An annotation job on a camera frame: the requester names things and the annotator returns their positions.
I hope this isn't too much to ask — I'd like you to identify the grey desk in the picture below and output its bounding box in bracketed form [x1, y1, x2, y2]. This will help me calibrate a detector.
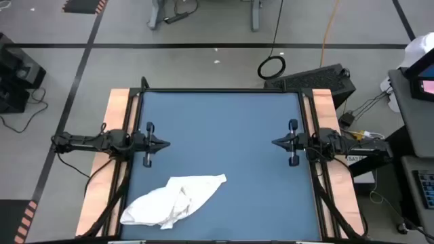
[388, 67, 434, 159]

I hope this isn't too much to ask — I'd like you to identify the orange-yellow hanging cable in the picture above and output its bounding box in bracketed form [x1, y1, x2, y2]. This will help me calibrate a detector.
[319, 0, 341, 68]

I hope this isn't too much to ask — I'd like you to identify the grey side cart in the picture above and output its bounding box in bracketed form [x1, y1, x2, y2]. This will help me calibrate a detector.
[401, 155, 434, 238]

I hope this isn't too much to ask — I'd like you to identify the black power strip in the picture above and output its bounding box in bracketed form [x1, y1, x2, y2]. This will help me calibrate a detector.
[163, 12, 190, 24]

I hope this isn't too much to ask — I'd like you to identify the blue table mat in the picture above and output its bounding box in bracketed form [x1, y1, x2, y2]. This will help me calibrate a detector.
[120, 91, 322, 241]

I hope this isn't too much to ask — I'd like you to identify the black power adapter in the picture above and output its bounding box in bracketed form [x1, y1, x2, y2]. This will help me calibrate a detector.
[338, 112, 356, 128]

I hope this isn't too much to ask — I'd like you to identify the blue keypad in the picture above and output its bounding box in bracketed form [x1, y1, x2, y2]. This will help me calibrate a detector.
[412, 169, 434, 210]

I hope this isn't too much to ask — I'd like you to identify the grey desk leg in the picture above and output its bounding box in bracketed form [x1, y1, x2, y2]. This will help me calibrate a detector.
[250, 0, 262, 33]
[146, 0, 167, 31]

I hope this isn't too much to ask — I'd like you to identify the black desk base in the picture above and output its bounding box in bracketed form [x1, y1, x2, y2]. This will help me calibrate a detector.
[349, 125, 408, 177]

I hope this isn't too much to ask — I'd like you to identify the black hanging cable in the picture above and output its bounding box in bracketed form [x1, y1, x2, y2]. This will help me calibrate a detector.
[256, 0, 287, 81]

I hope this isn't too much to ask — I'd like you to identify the black computer tower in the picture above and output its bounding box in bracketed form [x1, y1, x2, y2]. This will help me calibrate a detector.
[263, 63, 357, 110]

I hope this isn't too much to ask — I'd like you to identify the black equipment stack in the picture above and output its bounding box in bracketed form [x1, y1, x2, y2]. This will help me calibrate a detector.
[0, 32, 47, 115]

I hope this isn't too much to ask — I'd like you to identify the white checked towel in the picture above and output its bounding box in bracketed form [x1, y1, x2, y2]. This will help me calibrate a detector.
[119, 174, 227, 230]

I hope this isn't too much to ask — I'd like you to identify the black adapter cable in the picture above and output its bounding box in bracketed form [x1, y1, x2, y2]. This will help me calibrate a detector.
[352, 89, 391, 116]

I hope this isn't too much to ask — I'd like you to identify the black orange striped mat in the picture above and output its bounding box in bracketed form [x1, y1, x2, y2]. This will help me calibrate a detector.
[0, 199, 39, 244]
[61, 0, 109, 15]

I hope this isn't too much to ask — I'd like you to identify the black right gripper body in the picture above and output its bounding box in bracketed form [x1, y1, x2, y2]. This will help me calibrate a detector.
[287, 118, 311, 167]

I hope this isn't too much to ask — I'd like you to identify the black floor cable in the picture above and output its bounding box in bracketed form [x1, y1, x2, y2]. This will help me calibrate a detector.
[0, 87, 49, 134]

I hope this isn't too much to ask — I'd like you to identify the white labelled box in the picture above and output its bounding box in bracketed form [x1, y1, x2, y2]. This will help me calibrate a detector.
[345, 154, 376, 186]

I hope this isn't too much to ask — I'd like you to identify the black monitor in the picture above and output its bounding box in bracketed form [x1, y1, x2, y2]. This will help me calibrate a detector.
[405, 49, 434, 102]

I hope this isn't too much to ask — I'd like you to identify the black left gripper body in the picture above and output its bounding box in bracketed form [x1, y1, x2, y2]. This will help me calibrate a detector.
[131, 121, 156, 169]

